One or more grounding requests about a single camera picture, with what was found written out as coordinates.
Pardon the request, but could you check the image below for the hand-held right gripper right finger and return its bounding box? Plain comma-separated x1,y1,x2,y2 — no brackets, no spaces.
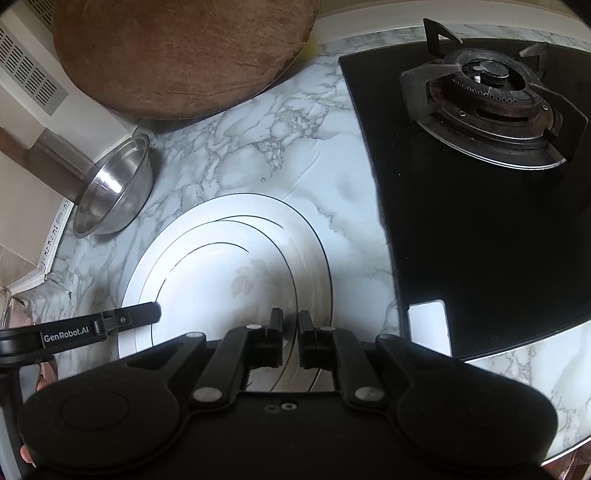
299,310,462,407

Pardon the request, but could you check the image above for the white floral plate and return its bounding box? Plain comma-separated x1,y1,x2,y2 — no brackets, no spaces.
154,242,296,370

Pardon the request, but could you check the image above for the large white plate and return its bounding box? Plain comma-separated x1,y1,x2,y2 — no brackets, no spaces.
117,193,336,393

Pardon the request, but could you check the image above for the person's left hand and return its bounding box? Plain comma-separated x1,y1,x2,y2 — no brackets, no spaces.
19,361,59,467

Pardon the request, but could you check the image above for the white vent grille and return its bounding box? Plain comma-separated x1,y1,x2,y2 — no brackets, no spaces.
0,23,70,114

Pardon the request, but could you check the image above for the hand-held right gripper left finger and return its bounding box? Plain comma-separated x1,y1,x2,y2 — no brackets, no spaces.
126,308,284,403

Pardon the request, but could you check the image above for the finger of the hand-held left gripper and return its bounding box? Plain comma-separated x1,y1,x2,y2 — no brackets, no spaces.
102,302,162,337

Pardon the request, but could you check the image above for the black glass gas stove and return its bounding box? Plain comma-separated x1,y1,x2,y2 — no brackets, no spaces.
338,24,591,361

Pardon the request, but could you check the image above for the stainless steel bowl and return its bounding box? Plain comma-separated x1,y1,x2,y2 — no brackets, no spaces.
72,133,154,239

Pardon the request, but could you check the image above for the gas burner with pan support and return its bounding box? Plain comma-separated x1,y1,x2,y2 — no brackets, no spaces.
399,18,583,172

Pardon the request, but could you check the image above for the round wooden cutting board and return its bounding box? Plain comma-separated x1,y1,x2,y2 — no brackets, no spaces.
52,0,321,121

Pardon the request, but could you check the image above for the music note edging strip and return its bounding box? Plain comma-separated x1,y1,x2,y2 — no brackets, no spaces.
9,198,75,296

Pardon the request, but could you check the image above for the metal bar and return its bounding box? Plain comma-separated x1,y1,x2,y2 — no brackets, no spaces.
34,128,94,204

